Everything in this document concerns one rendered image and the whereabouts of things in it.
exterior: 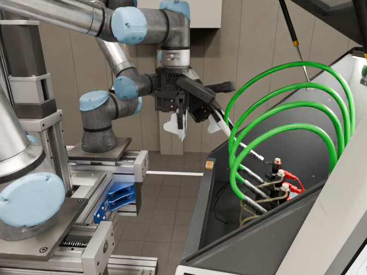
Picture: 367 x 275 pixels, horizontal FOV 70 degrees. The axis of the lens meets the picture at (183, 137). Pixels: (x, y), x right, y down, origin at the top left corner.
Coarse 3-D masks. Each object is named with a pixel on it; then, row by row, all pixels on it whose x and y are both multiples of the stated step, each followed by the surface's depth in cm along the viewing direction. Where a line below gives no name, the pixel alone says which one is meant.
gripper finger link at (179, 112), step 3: (180, 102) 70; (180, 105) 69; (180, 108) 69; (177, 111) 69; (180, 111) 69; (177, 114) 70; (180, 114) 69; (177, 117) 70; (180, 117) 70; (177, 120) 71; (180, 120) 70; (177, 123) 72; (180, 123) 71; (177, 126) 72; (180, 126) 72
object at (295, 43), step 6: (282, 0) 97; (282, 6) 98; (288, 18) 98; (288, 24) 99; (294, 36) 100; (294, 42) 100; (300, 54) 102; (300, 60) 102; (306, 72) 103; (306, 78) 104; (306, 90) 105; (312, 90) 105
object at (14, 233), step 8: (56, 216) 69; (0, 224) 62; (40, 224) 64; (48, 224) 66; (0, 232) 62; (8, 232) 62; (16, 232) 62; (24, 232) 62; (32, 232) 63; (40, 232) 65; (8, 240) 63; (16, 240) 63
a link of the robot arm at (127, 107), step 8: (112, 0) 96; (120, 0) 98; (128, 0) 101; (136, 0) 103; (112, 8) 98; (128, 48) 108; (112, 72) 110; (112, 80) 112; (112, 88) 112; (120, 104) 111; (128, 104) 114; (136, 104) 117; (120, 112) 112; (128, 112) 116; (136, 112) 120
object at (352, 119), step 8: (288, 64) 75; (296, 64) 74; (304, 64) 74; (312, 64) 73; (320, 64) 73; (264, 72) 77; (272, 72) 76; (328, 72) 74; (336, 72) 73; (256, 80) 78; (344, 80) 73; (240, 88) 80; (344, 88) 74; (352, 96) 75; (232, 104) 82; (352, 104) 75; (352, 112) 76; (224, 120) 84; (352, 120) 77; (352, 128) 77
